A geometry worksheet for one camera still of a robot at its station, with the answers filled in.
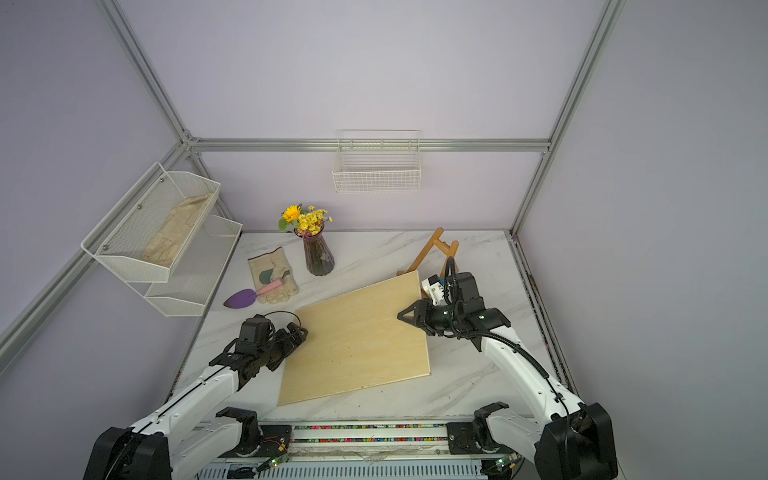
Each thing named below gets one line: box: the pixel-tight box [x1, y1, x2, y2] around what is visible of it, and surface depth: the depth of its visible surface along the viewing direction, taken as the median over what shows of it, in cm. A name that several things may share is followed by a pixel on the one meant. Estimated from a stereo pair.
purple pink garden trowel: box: [223, 279, 283, 309], surface depth 103 cm
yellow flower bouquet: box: [278, 203, 334, 238], surface depth 92 cm
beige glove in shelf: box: [143, 193, 214, 267], surface depth 81 cm
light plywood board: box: [278, 270, 431, 406], surface depth 83 cm
